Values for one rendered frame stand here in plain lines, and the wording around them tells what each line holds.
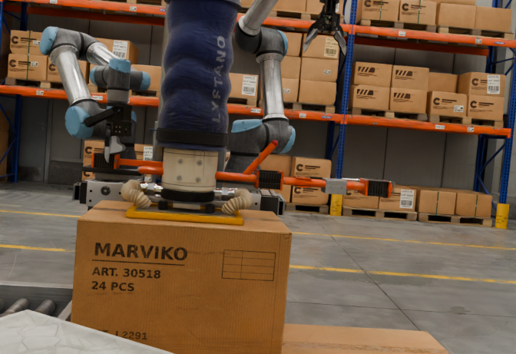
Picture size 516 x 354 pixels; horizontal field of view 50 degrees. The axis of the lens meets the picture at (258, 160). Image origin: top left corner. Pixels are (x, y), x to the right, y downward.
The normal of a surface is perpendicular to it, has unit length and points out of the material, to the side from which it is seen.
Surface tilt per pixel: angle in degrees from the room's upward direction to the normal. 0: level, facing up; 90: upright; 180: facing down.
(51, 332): 0
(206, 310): 90
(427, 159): 90
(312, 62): 88
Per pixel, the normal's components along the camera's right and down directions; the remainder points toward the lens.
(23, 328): 0.08, -1.00
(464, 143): 0.04, 0.06
